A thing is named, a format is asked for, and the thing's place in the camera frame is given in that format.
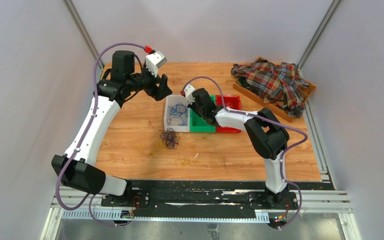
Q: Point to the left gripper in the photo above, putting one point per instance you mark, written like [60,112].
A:
[163,91]

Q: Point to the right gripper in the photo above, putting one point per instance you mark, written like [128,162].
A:
[192,107]

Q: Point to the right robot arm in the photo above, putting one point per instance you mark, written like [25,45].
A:
[268,139]

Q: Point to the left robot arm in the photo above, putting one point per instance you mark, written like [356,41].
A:
[76,167]

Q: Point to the green plastic bin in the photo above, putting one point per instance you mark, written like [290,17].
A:
[199,125]

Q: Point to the white plastic bin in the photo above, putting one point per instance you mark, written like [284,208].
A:
[176,114]

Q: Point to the red plastic bin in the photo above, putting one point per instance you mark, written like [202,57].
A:
[231,101]

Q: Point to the wooden tray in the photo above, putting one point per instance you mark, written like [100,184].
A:
[306,89]

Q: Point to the plaid shirt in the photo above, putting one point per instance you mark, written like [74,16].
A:
[274,84]

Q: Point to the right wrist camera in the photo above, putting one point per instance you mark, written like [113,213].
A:
[188,93]

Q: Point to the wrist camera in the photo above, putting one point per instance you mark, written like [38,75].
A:
[154,61]
[188,93]

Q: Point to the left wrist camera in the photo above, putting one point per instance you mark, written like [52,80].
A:
[154,61]

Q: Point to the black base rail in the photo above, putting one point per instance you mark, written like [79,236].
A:
[196,200]

